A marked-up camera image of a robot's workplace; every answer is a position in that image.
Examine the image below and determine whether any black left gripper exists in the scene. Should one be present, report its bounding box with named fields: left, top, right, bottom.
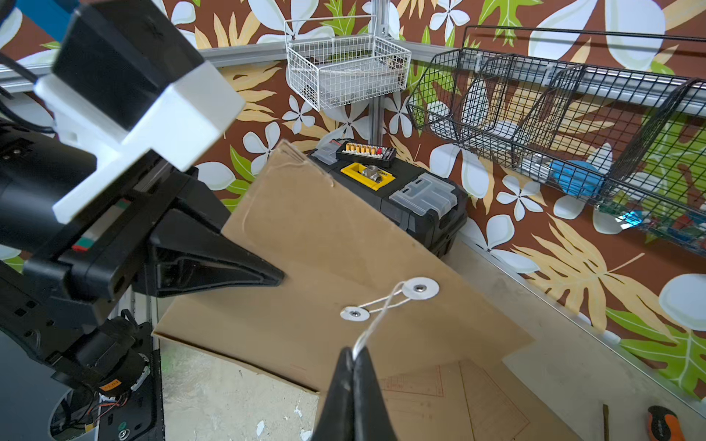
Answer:
left=21, top=148, right=285, bottom=328

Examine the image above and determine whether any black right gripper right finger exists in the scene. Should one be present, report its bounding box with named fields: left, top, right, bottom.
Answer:
left=353, top=347, right=397, bottom=441

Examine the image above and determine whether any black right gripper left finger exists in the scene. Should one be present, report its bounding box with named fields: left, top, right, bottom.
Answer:
left=311, top=347, right=354, bottom=441

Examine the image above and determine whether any kraft file bag with string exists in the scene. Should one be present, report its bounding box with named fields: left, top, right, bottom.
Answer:
left=154, top=142, right=531, bottom=392

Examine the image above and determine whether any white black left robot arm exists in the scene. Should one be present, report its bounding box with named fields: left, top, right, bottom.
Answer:
left=1, top=121, right=284, bottom=440

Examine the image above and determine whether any kraft file bag middle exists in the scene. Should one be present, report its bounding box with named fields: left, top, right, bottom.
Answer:
left=378, top=360, right=578, bottom=440

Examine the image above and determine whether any screwdriver bit set case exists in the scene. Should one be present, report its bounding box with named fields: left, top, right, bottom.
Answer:
left=336, top=141, right=396, bottom=168

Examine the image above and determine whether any black plastic toolbox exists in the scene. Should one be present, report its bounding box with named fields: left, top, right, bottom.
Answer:
left=308, top=140, right=468, bottom=257

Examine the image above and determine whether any thin dark metal rod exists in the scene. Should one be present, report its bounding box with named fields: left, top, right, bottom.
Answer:
left=601, top=404, right=610, bottom=441

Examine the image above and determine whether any blue object in basket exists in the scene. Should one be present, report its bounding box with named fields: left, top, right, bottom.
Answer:
left=551, top=160, right=605, bottom=198

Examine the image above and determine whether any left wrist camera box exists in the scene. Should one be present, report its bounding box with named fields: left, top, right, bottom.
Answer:
left=33, top=1, right=246, bottom=224

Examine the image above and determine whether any white wire basket left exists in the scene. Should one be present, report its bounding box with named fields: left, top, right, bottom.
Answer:
left=283, top=15, right=412, bottom=111

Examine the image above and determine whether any orange handled screwdriver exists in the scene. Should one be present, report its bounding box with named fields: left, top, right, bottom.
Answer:
left=647, top=405, right=686, bottom=441

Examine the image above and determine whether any black wire basket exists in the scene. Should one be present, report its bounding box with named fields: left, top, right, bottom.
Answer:
left=406, top=47, right=705, bottom=255

